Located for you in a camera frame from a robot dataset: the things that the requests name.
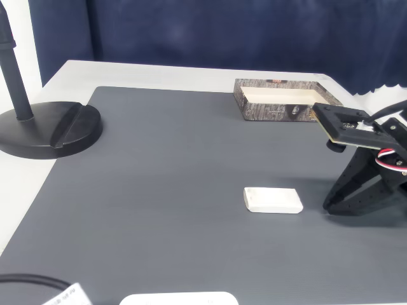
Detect white rectangular block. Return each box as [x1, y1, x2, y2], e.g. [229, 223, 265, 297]
[244, 186, 304, 215]

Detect brown patterned cardboard box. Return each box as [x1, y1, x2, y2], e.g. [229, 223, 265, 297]
[233, 78, 344, 122]

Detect grey table mat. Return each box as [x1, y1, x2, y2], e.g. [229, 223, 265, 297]
[0, 85, 407, 305]

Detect dark blue curtain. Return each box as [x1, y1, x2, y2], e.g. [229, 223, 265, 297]
[28, 0, 407, 96]

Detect white flat device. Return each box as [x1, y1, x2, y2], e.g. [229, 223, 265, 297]
[119, 291, 239, 305]

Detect white paper label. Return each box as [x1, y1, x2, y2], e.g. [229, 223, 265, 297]
[43, 281, 93, 305]

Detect black round-base stand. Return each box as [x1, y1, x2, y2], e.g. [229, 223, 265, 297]
[0, 0, 104, 159]

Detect red white servo wires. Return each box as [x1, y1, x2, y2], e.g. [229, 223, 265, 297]
[375, 148, 407, 174]

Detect black camera cable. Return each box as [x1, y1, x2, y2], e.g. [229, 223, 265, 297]
[364, 99, 407, 125]

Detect black gripper camera mount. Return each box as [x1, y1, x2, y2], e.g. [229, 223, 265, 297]
[311, 102, 400, 154]

